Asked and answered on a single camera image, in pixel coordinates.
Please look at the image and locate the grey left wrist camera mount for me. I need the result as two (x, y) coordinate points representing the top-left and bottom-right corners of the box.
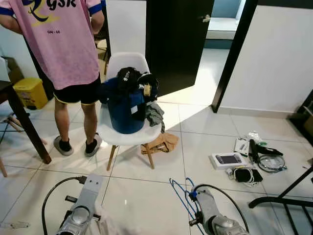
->
(73, 174), (105, 210)

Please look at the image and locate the grey slipper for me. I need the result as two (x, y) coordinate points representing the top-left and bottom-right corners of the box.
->
(84, 133), (103, 158)
(53, 136), (75, 157)

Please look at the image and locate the grey-green garment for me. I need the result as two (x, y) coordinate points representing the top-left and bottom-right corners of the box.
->
(145, 101), (166, 134)

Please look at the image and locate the black clothes pile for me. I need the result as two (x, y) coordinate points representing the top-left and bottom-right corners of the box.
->
(99, 67), (159, 122)

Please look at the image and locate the dark wooden table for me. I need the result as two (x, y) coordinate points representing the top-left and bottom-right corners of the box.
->
(0, 81), (52, 165)

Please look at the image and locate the person in pink shirt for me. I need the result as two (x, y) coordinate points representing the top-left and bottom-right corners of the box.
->
(0, 0), (106, 153)

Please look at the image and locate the white booklet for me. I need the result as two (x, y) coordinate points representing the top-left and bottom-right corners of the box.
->
(234, 137), (250, 156)

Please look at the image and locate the grey coiled cable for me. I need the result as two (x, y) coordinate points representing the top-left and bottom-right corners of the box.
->
(257, 154), (287, 173)

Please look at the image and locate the clear plastic bag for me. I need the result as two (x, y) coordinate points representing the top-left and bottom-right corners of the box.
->
(246, 130), (263, 145)

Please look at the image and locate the white device box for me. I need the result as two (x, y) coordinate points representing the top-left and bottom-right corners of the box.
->
(209, 153), (248, 171)

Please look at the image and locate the white plastic chair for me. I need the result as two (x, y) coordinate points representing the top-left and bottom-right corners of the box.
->
(0, 56), (11, 82)
(99, 52), (165, 171)

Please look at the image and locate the black door frame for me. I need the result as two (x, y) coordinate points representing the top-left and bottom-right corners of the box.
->
(211, 0), (259, 114)

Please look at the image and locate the blue bucket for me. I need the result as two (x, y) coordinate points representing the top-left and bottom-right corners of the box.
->
(107, 88), (147, 135)

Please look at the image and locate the brown cardboard box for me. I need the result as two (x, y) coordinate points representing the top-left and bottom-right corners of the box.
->
(2, 56), (24, 84)

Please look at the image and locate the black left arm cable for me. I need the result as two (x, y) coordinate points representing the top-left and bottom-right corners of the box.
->
(41, 175), (89, 235)

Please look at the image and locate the black door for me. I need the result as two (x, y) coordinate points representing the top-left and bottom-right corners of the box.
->
(145, 0), (215, 97)

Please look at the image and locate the black strap bundle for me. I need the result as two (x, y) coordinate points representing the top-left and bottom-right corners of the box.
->
(248, 139), (284, 163)

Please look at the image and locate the black power adapter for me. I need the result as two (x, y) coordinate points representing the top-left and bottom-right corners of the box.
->
(231, 167), (264, 188)

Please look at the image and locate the yellow bin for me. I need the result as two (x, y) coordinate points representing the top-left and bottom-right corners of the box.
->
(13, 77), (49, 110)

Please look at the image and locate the brown cloth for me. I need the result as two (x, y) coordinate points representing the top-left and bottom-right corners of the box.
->
(141, 132), (179, 156)

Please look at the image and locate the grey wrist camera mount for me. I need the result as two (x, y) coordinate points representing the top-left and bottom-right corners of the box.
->
(73, 174), (105, 210)
(195, 188), (219, 218)

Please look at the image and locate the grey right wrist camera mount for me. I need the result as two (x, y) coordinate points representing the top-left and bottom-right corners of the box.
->
(195, 188), (219, 218)

